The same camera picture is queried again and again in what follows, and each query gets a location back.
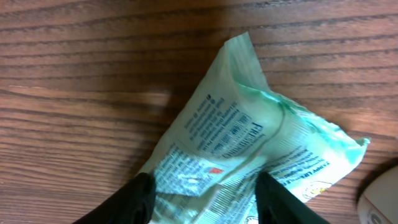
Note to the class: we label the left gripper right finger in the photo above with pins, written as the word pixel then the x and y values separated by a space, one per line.
pixel 276 205

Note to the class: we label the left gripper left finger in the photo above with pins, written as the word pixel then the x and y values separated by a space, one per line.
pixel 131 204

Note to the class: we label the mint green wipes pack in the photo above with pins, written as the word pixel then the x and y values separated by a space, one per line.
pixel 234 127

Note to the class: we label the white barcode scanner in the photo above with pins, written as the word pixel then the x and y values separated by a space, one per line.
pixel 378 203

